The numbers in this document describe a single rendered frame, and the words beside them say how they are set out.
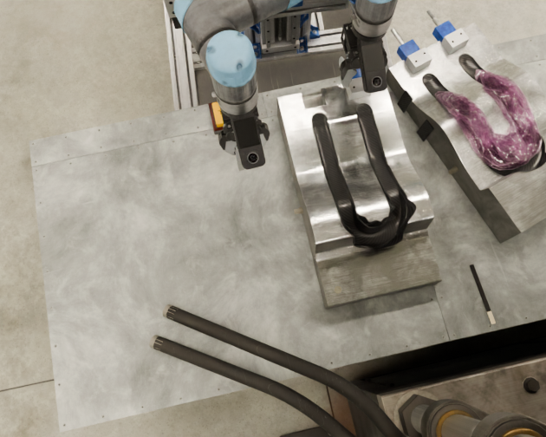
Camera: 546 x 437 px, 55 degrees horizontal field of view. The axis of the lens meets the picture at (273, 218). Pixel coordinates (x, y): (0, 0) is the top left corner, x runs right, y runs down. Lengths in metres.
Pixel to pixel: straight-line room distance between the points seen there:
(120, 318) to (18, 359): 1.01
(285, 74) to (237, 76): 1.25
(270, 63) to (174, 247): 1.06
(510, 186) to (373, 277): 0.36
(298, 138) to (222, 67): 0.44
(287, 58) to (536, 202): 1.19
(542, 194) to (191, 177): 0.80
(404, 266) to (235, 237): 0.39
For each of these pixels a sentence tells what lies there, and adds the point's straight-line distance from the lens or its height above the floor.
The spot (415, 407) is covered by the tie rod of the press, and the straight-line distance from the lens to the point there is 1.21.
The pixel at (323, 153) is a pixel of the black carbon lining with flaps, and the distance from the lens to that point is 1.22.
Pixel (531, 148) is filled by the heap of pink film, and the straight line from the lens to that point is 1.33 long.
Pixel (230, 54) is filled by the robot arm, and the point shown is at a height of 1.30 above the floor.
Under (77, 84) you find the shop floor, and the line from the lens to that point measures 2.47.
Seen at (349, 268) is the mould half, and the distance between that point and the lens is 1.17.
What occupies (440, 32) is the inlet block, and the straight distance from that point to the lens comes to 1.44.
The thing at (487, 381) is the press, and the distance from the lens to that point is 1.30.
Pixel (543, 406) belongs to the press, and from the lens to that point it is 1.35.
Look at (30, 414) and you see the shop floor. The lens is 2.21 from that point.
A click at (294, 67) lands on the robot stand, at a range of 2.10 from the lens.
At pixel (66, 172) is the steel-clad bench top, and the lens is 1.39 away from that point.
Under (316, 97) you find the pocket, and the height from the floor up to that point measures 0.86.
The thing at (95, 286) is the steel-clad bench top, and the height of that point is 0.80.
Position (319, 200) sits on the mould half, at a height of 0.92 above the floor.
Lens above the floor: 2.00
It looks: 75 degrees down
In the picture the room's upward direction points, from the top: 3 degrees counter-clockwise
